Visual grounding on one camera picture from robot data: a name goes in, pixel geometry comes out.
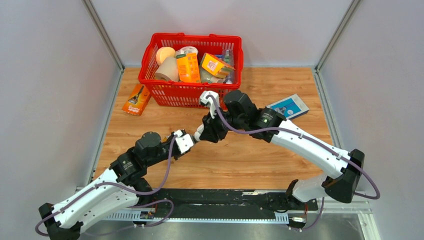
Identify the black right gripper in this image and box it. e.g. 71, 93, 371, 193
200, 105, 247, 143

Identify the white plastic pipe fitting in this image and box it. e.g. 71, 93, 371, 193
193, 124, 204, 142

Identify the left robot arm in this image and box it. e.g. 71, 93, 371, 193
35, 130, 196, 240

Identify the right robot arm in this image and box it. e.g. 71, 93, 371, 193
198, 90, 365, 210

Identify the red plastic shopping basket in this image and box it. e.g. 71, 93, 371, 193
138, 32, 244, 108

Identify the orange yellow tilted box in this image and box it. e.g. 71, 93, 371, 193
200, 53, 235, 79

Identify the orange tall box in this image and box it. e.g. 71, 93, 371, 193
176, 53, 201, 84

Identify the beige paper roll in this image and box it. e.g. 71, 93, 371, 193
154, 57, 180, 82

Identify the clear plastic bottle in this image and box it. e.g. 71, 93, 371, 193
222, 48, 235, 85

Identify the blue white razor box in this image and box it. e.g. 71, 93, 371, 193
266, 94, 310, 120

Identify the orange razor box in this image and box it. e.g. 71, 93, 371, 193
122, 83, 151, 116

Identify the white tape roll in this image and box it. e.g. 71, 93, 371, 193
175, 46, 199, 56

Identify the orange round sponge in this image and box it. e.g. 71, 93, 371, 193
155, 46, 176, 66

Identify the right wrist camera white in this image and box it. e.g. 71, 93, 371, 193
199, 90, 220, 119

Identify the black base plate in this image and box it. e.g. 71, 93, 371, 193
140, 188, 318, 220

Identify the white slotted cable duct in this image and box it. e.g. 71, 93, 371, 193
102, 211, 290, 224

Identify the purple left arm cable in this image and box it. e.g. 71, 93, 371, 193
35, 134, 178, 237

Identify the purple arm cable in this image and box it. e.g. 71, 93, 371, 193
35, 134, 178, 237
208, 96, 381, 232

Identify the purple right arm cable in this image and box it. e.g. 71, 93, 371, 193
208, 96, 381, 232

